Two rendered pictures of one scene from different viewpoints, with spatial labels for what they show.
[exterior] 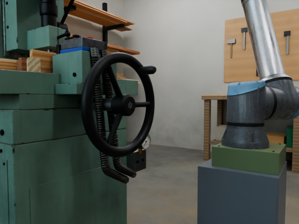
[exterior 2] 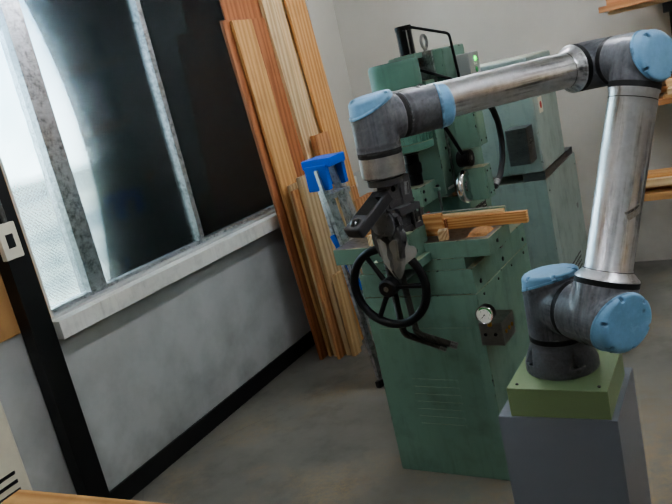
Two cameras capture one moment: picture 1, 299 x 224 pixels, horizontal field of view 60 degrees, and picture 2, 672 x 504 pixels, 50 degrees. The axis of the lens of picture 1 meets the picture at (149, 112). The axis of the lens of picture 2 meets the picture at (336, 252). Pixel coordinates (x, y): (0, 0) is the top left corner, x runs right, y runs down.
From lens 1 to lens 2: 2.33 m
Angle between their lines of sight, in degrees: 88
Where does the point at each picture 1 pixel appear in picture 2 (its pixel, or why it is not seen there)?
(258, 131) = (535, 351)
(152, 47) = not seen: outside the picture
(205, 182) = not seen: hidden behind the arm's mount
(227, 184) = not seen: hidden behind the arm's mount
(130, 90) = (475, 250)
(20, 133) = (366, 290)
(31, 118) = (372, 280)
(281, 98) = (560, 313)
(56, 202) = (402, 345)
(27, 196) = (380, 333)
